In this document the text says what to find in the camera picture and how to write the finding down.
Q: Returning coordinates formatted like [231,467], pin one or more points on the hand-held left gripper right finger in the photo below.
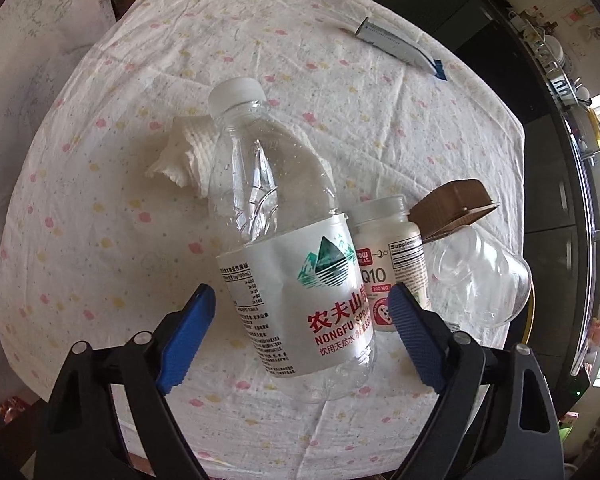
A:
[415,340]

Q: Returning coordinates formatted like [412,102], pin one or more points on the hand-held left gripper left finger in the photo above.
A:
[187,340]

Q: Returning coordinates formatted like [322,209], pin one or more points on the clear plastic cup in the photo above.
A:
[480,280]

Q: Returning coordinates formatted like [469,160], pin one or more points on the white supplement bottle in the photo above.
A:
[390,240]

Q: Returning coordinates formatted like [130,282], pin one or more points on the yellow-rimmed dark bin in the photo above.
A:
[531,310]

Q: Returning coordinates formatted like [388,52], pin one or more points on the clear plastic water bottle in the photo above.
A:
[280,260]

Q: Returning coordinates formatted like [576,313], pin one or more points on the brown ridged lid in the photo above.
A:
[455,200]

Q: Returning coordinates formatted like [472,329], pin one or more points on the silver toothpaste tube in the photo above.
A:
[390,40]

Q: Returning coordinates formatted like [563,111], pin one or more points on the white dotted tablecloth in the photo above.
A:
[130,235]

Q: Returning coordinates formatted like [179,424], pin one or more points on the crumpled white tissue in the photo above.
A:
[190,155]

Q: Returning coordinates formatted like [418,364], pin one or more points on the green base cabinets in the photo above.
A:
[545,185]

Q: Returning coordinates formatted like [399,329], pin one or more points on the white dish rack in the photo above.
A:
[557,82]

